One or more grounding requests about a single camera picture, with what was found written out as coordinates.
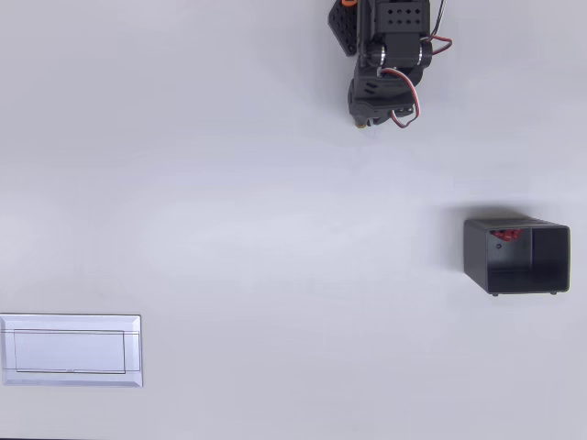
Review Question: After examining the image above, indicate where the red pawn-shaped piece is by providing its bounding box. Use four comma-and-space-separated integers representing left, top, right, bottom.
489, 228, 525, 243

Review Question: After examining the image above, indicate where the black open box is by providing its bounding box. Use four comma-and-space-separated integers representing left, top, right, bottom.
462, 217, 572, 297

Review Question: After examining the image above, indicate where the red white servo cable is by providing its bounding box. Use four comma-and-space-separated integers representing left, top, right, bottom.
378, 0, 454, 129

